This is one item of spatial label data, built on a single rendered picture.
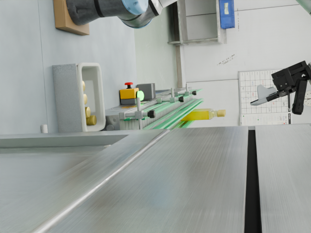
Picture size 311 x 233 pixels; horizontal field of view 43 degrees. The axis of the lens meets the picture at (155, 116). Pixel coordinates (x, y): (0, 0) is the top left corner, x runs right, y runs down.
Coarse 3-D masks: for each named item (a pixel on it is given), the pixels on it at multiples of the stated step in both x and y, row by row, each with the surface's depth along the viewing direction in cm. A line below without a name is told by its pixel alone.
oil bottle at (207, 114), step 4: (192, 112) 249; (196, 112) 248; (200, 112) 247; (204, 112) 247; (208, 112) 246; (212, 112) 247; (216, 112) 247; (220, 112) 246; (188, 116) 250; (192, 116) 249; (196, 116) 248; (200, 116) 248; (204, 116) 247; (208, 116) 247; (212, 116) 247; (216, 116) 248; (220, 116) 247; (180, 120) 251; (184, 120) 251; (188, 120) 250
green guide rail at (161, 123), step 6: (192, 102) 280; (198, 102) 277; (180, 108) 240; (186, 108) 236; (168, 114) 210; (174, 114) 211; (180, 114) 208; (156, 120) 188; (162, 120) 189; (168, 120) 185; (150, 126) 169; (156, 126) 167; (162, 126) 166
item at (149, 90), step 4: (140, 84) 204; (144, 84) 204; (148, 84) 203; (152, 84) 205; (140, 88) 204; (144, 88) 204; (148, 88) 203; (152, 88) 204; (144, 92) 204; (148, 92) 204; (152, 92) 204; (144, 96) 204; (148, 96) 204; (152, 96) 204
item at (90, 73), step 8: (80, 64) 119; (88, 64) 124; (96, 64) 130; (80, 72) 118; (88, 72) 134; (96, 72) 133; (80, 80) 118; (88, 80) 134; (96, 80) 134; (80, 88) 118; (88, 88) 134; (96, 88) 134; (80, 96) 119; (88, 96) 135; (96, 96) 134; (80, 104) 120; (88, 104) 135; (96, 104) 135; (96, 112) 135; (104, 112) 135; (104, 120) 135; (88, 128) 128; (96, 128) 128
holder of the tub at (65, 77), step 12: (60, 72) 119; (72, 72) 118; (60, 84) 120; (72, 84) 119; (60, 96) 120; (72, 96) 119; (60, 108) 121; (72, 108) 120; (60, 120) 121; (72, 120) 120; (60, 132) 122
